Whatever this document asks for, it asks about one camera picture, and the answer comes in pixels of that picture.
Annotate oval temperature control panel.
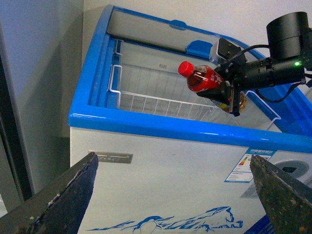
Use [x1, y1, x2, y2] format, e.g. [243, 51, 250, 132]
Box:
[275, 160, 312, 183]

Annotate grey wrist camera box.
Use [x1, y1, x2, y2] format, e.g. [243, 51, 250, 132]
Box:
[209, 38, 242, 65]

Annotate upright display fridge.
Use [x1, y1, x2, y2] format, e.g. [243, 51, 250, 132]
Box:
[0, 23, 34, 213]

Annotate silver brand badge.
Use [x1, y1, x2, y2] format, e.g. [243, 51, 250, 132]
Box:
[88, 150, 133, 164]

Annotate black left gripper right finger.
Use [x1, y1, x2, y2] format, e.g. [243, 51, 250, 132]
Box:
[250, 156, 312, 234]

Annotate red iced tea bottle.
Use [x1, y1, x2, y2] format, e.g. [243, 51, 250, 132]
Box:
[178, 61, 247, 110]

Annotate white wire freezer basket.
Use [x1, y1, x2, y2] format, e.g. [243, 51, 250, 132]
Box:
[107, 39, 281, 132]

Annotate black camera cable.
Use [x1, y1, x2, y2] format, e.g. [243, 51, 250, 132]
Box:
[228, 43, 312, 102]

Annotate white blue chest freezer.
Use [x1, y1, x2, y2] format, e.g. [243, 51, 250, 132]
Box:
[68, 5, 312, 234]

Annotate sliding glass lid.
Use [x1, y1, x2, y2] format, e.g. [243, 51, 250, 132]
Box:
[111, 6, 244, 47]
[107, 18, 271, 74]

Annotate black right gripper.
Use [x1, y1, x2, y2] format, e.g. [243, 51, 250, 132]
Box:
[197, 58, 274, 117]

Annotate blue energy efficiency label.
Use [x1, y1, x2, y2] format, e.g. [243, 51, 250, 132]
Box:
[224, 148, 276, 183]

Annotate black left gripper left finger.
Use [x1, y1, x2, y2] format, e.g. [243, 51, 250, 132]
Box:
[0, 152, 98, 234]

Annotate grey instruction sticker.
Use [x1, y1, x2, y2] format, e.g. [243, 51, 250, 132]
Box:
[240, 182, 259, 199]

